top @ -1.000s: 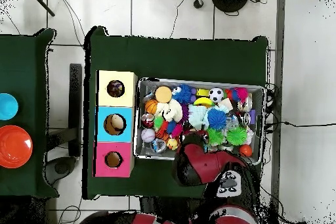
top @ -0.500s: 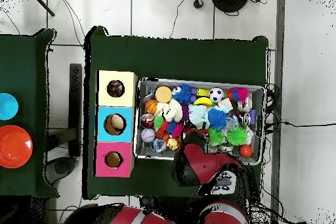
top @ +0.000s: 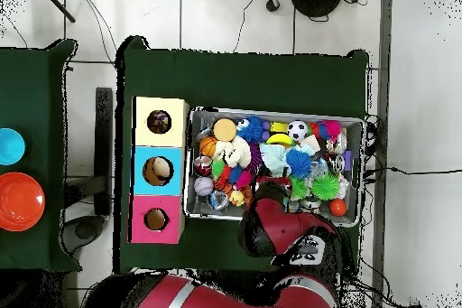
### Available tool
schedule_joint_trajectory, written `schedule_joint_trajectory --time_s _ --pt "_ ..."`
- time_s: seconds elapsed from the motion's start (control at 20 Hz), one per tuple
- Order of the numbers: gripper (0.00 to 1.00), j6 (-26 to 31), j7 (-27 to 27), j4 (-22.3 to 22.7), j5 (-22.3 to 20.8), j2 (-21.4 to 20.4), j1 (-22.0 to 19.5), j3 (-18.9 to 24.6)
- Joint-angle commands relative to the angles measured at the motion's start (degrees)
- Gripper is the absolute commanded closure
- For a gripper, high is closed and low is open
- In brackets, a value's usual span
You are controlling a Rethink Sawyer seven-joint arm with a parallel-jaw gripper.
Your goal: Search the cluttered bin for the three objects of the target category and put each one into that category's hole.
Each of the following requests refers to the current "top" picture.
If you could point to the colourful polka dot cloth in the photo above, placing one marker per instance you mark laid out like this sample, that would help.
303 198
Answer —
158 122

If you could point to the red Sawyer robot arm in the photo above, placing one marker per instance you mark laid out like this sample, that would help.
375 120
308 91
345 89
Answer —
278 225

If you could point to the wooden box with three holes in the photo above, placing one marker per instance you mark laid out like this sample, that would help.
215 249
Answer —
173 185

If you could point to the orange ridged plastic block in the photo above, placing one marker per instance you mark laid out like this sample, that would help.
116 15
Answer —
247 193

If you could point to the blue spiky ball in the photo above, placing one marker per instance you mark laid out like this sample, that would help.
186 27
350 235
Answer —
298 163

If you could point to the toy soccer ball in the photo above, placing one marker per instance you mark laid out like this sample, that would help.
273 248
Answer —
297 130

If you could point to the toy baseball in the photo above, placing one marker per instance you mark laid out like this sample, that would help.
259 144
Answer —
203 186

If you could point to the orange foam disc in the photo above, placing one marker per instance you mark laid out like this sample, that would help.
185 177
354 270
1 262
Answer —
224 129

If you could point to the small orange ball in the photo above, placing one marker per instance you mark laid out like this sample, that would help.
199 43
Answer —
338 207

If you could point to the toy basketball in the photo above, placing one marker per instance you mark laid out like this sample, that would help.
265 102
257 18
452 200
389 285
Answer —
208 146

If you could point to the dark green table cloth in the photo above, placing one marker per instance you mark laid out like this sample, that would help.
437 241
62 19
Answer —
32 87
252 80

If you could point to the black floor stand foot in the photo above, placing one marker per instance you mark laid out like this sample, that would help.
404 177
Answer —
104 123

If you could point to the black round stand base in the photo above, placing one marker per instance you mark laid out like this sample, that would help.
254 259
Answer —
316 1

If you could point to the grey round floor base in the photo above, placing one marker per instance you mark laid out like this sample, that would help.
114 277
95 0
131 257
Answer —
85 230

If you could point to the orange bowl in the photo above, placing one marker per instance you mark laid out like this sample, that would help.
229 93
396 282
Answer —
18 203

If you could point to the blue bowl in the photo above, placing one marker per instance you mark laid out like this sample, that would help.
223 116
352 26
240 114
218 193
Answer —
11 147

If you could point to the black tripod leg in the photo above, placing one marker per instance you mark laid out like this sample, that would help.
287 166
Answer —
57 5

